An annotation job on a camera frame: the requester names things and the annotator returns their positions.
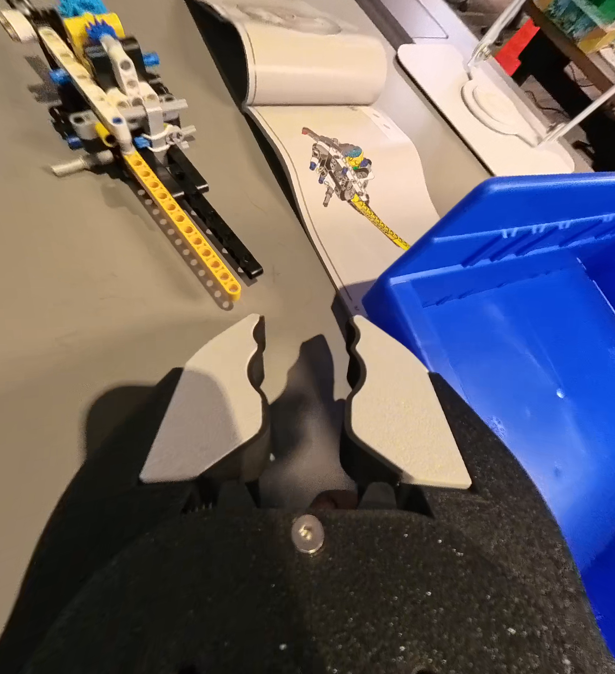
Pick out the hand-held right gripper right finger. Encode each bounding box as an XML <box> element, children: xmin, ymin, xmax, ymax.
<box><xmin>340</xmin><ymin>314</ymin><xmax>473</xmax><ymax>490</ymax></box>

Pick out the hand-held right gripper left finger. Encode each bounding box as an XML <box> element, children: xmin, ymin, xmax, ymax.
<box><xmin>139</xmin><ymin>314</ymin><xmax>273</xmax><ymax>485</ymax></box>

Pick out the blue plastic bin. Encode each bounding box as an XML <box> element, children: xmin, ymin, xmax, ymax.
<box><xmin>363</xmin><ymin>171</ymin><xmax>615</xmax><ymax>674</ymax></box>

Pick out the yellow and black lego model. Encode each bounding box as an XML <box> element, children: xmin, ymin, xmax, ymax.
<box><xmin>0</xmin><ymin>0</ymin><xmax>264</xmax><ymax>311</ymax></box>

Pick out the red block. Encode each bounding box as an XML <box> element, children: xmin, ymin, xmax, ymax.
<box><xmin>494</xmin><ymin>18</ymin><xmax>542</xmax><ymax>77</ymax></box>

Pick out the clear acrylic stand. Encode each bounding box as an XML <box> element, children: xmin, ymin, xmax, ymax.
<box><xmin>465</xmin><ymin>0</ymin><xmax>615</xmax><ymax>148</ymax></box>

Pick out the wooden shelf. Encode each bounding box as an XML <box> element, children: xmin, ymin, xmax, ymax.
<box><xmin>523</xmin><ymin>0</ymin><xmax>615</xmax><ymax>132</ymax></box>

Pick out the colourful printed box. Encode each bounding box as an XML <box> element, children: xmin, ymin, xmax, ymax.
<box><xmin>536</xmin><ymin>0</ymin><xmax>615</xmax><ymax>40</ymax></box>

